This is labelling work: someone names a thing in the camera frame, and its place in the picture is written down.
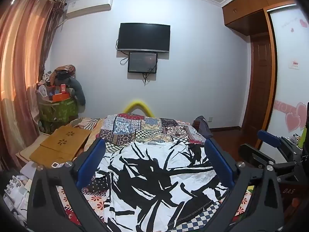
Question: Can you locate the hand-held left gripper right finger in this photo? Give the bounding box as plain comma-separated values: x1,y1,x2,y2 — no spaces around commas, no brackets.
200,138,284,232

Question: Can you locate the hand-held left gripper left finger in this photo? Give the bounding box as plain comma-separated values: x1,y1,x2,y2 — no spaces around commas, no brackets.
27,138,114,232

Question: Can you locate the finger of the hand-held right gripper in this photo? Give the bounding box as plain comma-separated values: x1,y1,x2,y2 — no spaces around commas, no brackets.
239,143,278,169
257,130,294,151

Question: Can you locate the black and white patterned shirt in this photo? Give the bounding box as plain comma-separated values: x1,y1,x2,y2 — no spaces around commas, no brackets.
95,141,230,232

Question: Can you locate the wooden lap desk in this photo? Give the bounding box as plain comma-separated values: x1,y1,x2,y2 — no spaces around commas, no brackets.
29,126,92,168

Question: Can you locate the grey clothing on bed edge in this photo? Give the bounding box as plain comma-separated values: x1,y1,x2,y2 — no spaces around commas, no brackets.
192,115,213,139

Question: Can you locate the green patterned storage bag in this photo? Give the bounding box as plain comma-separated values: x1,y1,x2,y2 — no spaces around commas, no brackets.
39,96,79,134

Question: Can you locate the patchwork bedspread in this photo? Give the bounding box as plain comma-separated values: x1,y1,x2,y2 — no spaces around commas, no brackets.
61,113,254,232

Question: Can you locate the beige bedside table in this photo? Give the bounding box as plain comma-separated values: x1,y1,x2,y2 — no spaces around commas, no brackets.
16,133,50,167

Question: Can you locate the yellow curved bar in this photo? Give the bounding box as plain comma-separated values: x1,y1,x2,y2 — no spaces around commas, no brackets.
123,99,153,116

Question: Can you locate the orange box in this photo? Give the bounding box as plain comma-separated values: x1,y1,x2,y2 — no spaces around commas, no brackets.
52,93,70,102

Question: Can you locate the grey plush pillow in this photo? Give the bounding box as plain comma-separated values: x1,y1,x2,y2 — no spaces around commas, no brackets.
69,77,86,106

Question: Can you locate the pile of white bedside boxes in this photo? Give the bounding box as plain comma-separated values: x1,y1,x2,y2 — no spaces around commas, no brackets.
3,161,40,225

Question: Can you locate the brown cloth bundle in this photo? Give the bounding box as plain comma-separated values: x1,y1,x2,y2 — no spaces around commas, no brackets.
54,64,77,80

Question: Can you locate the wooden wardrobe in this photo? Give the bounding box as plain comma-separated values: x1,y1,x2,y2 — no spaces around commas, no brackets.
222,0,309,150

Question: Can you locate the pink striped curtain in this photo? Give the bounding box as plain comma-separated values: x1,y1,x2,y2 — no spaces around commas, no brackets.
0,0,64,172

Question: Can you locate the white air conditioner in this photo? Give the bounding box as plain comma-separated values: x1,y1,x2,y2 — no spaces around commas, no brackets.
65,0,114,19

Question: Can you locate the pink heart wall sticker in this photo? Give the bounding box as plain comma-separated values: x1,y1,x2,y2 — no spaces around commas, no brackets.
274,100,308,133

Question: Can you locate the small black wall monitor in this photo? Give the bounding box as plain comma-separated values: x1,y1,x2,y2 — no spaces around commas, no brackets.
128,51,158,73

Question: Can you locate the wall-mounted black television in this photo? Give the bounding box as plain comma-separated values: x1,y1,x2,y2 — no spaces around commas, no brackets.
117,23,171,54

